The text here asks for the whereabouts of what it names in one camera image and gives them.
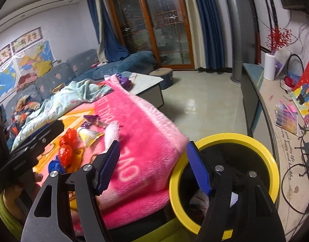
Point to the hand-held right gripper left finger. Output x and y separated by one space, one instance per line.
109 167

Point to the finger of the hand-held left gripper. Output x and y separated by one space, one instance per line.
43 133

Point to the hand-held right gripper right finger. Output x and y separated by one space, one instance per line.
198 167

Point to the red plastic bag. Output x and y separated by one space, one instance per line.
69 135

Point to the red ribbed plastic wrapper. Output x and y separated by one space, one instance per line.
65 155

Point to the white printed plastic bag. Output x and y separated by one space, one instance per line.
199 199

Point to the blue plastic bag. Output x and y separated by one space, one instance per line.
55 167

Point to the yellow white snack packet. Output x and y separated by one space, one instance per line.
90 137

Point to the dark purple candy wrapper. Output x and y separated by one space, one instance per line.
86 124

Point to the yellow rimmed black trash bin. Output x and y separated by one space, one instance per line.
245 137

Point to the person's left hand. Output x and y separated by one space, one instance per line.
18 199

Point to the orange patterned cloth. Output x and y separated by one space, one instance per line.
23 111

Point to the pink cartoon bear blanket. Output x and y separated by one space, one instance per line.
144 156

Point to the light blue cartoon quilt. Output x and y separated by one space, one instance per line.
63 98

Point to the golden snack bag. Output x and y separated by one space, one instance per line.
57 88

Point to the pink red clothes pile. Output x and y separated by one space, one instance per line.
27 80

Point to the yellow pillow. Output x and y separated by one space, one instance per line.
45 68

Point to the world map poster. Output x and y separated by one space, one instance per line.
4 78

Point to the country map poster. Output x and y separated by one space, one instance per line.
36 55

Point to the purple plastic bag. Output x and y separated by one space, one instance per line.
124 82

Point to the television cabinet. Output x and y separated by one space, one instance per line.
265 111

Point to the white cloth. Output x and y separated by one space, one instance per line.
100 64

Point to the white marble coffee table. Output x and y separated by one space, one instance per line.
147 83

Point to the grey blue footstool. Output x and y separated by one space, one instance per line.
162 77

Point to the colourful bead organizer box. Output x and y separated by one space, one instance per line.
286 118

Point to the blue heart pattern sofa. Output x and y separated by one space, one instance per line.
134 63

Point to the pink plastic clips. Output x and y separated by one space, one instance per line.
290 107

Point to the blue beige curtain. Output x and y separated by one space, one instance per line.
109 35
207 30

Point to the white ribbed vase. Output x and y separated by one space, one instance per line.
269 66

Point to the colourful figure painting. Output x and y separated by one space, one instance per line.
305 95

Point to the grey tower air conditioner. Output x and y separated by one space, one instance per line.
241 42

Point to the white purple picture board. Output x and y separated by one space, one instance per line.
283 60

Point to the wooden glass sliding door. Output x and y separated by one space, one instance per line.
154 25

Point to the red berry branches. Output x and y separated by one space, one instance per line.
277 39

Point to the framed embroidery wall picture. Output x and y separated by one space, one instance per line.
27 39
2 55

